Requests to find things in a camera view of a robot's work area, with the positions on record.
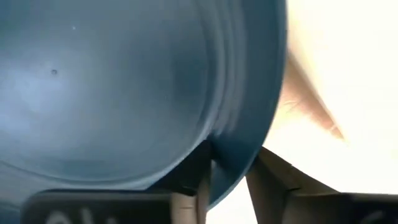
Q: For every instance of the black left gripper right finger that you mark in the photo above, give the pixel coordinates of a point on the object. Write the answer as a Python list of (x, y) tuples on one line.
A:
[(270, 193)]

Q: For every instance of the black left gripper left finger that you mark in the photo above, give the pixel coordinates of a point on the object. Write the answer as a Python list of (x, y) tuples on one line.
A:
[(189, 174)]

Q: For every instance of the black and white bowl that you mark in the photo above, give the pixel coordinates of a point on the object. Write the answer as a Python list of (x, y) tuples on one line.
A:
[(93, 93)]

